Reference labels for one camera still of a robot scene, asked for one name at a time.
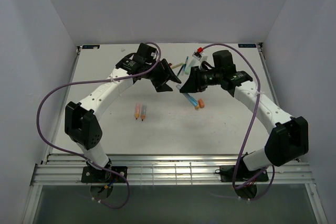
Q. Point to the teal thin pen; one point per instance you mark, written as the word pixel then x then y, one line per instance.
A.
pixel 181 70

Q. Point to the yellow barrel pen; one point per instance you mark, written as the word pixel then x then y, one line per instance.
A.
pixel 177 65

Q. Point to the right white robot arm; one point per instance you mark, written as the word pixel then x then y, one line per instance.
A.
pixel 288 136

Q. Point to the left blue corner label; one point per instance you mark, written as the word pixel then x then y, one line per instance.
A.
pixel 90 47

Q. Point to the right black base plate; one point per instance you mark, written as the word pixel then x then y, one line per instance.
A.
pixel 226 174

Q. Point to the blue highlighter pen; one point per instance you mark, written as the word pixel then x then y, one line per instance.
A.
pixel 188 96

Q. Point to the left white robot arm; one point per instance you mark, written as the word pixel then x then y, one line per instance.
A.
pixel 82 118

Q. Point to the blue capped pen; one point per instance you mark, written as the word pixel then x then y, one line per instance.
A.
pixel 186 61

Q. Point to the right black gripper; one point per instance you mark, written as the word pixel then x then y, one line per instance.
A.
pixel 194 84

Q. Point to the green highlighter pen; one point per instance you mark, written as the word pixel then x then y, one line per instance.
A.
pixel 189 66

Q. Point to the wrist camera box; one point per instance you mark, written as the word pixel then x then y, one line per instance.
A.
pixel 223 59
pixel 146 51

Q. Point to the right blue corner label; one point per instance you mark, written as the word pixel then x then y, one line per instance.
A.
pixel 247 45

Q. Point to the orange highlighter pen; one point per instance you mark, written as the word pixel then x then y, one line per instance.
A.
pixel 143 112

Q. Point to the blue corner label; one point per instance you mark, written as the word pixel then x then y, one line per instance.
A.
pixel 90 47
pixel 247 45

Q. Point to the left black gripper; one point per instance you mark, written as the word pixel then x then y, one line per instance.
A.
pixel 160 84

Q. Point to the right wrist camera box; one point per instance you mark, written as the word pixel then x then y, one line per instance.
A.
pixel 223 59

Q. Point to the orange pen cap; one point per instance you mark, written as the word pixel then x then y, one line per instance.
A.
pixel 201 103

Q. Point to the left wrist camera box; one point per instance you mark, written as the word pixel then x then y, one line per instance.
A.
pixel 146 51

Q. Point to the yellow highlighter pen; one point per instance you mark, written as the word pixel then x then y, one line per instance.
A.
pixel 137 110

